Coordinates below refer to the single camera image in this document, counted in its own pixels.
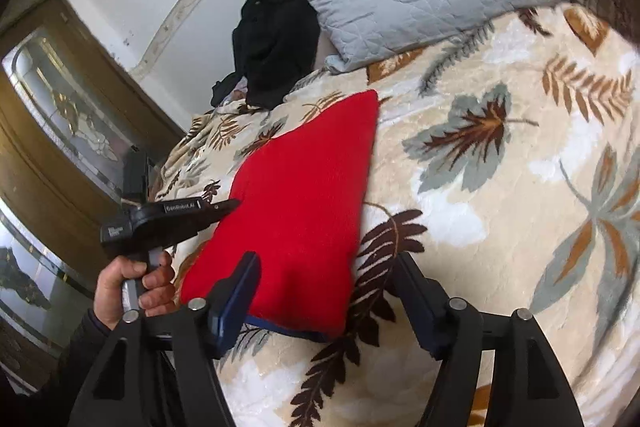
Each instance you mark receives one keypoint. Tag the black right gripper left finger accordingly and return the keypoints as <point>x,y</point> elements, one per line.
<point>159,371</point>

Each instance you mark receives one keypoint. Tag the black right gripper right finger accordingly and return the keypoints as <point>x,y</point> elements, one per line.
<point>528,387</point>

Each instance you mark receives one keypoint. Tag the red and blue knit sweater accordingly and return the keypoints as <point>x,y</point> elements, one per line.
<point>301,198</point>

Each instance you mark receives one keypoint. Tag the dark sleeved left forearm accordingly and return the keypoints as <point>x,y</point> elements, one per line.
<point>52,404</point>

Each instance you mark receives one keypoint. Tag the black clothes pile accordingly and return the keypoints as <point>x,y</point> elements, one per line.
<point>274,46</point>

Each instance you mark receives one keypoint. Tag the person's left hand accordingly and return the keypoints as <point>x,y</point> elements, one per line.
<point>128,284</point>

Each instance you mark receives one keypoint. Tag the brown wooden glass-panel wardrobe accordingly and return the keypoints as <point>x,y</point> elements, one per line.
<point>70,119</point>

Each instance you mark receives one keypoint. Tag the beige leaf-pattern fleece blanket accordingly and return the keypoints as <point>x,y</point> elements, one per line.
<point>507,163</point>

